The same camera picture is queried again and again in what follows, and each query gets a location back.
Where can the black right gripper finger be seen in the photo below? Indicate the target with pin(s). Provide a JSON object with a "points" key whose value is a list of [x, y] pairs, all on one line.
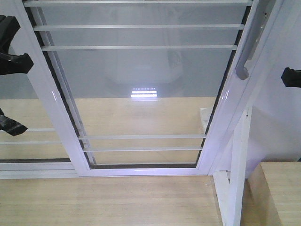
{"points": [[291, 77]]}

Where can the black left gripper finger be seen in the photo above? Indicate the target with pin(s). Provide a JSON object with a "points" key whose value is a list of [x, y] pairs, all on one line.
{"points": [[11, 126], [11, 64]]}

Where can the grey door handle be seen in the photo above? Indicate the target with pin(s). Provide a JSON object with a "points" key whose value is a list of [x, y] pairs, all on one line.
{"points": [[256, 22]]}

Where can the white sliding glass door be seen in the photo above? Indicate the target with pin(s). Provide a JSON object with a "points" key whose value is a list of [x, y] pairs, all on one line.
{"points": [[140, 79]]}

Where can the white fixed glass door panel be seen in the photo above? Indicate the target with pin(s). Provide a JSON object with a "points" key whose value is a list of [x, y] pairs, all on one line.
{"points": [[40, 142]]}

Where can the white door frame with track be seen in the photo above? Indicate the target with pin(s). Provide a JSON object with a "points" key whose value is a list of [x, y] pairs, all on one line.
{"points": [[231, 120]]}

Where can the white triangular support bracket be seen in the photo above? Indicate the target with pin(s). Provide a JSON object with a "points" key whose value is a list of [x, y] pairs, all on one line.
{"points": [[230, 171]]}

